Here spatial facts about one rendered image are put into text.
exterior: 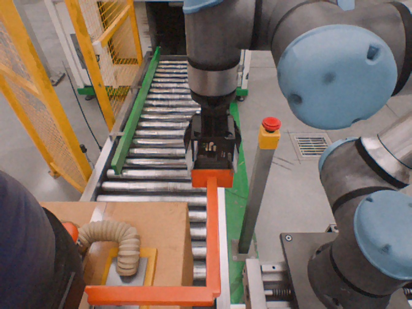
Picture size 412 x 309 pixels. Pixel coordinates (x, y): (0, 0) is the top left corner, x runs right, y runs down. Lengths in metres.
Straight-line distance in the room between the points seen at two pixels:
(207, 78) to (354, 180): 0.32
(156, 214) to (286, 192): 1.58
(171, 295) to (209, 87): 0.29
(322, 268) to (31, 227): 0.49
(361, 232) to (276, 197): 1.62
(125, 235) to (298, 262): 0.37
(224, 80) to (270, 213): 1.66
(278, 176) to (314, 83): 2.01
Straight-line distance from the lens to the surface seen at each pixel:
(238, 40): 0.34
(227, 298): 1.04
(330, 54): 0.20
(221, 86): 0.36
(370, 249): 0.46
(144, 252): 0.57
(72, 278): 0.31
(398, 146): 0.52
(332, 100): 0.21
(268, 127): 0.94
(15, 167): 2.73
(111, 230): 0.54
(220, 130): 0.40
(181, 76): 2.36
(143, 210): 0.65
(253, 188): 1.18
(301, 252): 0.65
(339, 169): 0.55
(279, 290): 0.68
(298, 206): 2.05
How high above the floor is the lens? 1.60
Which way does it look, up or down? 44 degrees down
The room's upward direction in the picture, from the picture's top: straight up
